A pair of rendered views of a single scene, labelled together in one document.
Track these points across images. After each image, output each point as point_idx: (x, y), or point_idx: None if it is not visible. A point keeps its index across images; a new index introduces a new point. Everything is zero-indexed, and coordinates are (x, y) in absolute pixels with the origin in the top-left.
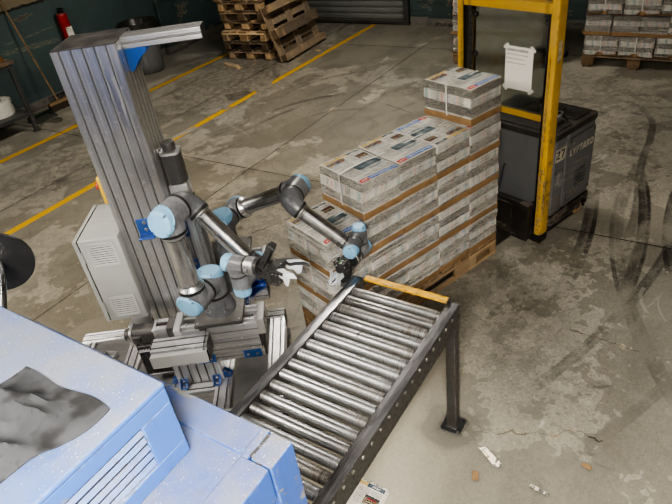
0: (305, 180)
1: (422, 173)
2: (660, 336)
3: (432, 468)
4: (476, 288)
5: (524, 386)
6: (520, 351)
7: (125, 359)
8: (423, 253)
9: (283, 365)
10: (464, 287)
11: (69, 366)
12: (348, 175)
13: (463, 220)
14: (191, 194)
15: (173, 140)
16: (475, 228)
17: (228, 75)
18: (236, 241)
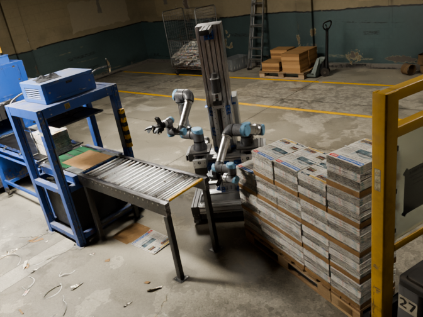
0: (240, 127)
1: (287, 181)
2: None
3: (158, 268)
4: (304, 304)
5: (195, 312)
6: (226, 316)
7: None
8: (290, 238)
9: (157, 166)
10: (307, 297)
11: (56, 78)
12: (265, 146)
13: (322, 253)
14: (187, 92)
15: (213, 74)
16: (335, 275)
17: None
18: (180, 117)
